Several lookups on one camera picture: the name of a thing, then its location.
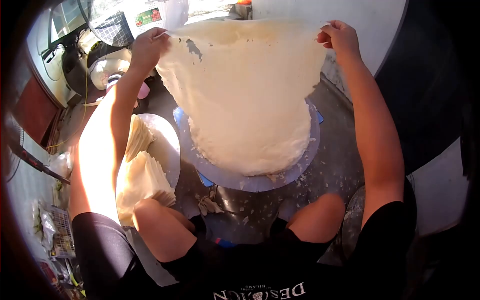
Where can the stack of round cream sheets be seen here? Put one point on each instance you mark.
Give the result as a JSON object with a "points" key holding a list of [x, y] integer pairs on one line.
{"points": [[255, 153]]}

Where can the clear plastic bag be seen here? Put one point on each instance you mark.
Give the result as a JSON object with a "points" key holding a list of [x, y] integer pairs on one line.
{"points": [[62, 164]]}

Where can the white motor scooter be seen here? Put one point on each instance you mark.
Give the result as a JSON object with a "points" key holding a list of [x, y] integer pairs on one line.
{"points": [[101, 67]]}

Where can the person's left hand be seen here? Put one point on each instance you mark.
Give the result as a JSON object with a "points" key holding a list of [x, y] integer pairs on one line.
{"points": [[144, 52]]}

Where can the crumpled white cloth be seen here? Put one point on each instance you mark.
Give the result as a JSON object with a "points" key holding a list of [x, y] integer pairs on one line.
{"points": [[208, 204]]}

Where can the pile of folded cream sheets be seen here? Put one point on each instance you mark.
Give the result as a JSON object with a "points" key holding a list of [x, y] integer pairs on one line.
{"points": [[144, 180]]}

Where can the round grey tray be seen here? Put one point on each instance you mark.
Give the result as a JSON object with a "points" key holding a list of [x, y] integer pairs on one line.
{"points": [[247, 183]]}

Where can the round white tray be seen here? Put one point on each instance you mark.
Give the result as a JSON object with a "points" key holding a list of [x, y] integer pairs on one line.
{"points": [[165, 138]]}

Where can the blue plastic stool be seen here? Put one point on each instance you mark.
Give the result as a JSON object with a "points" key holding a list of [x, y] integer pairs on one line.
{"points": [[205, 180]]}

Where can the red-brown cabinet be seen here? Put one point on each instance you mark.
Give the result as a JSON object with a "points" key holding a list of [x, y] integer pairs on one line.
{"points": [[35, 112]]}

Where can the person's left fingers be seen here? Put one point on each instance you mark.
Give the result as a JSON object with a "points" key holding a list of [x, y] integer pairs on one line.
{"points": [[160, 36]]}

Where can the person's right fingers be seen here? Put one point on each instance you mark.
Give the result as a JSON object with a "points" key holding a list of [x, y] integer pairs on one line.
{"points": [[328, 35]]}

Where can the person's legs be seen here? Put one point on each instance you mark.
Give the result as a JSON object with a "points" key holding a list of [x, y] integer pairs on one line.
{"points": [[161, 228]]}

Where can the person's right hand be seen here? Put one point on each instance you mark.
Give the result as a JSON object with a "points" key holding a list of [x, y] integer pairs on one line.
{"points": [[341, 39]]}

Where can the large thin cream sheet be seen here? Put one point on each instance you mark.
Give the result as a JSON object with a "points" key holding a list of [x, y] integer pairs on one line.
{"points": [[243, 82]]}

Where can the black and red bar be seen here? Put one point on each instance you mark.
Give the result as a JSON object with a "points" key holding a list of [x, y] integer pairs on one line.
{"points": [[41, 167]]}

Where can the person's body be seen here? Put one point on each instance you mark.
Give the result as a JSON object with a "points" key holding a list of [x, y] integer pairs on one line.
{"points": [[262, 277]]}

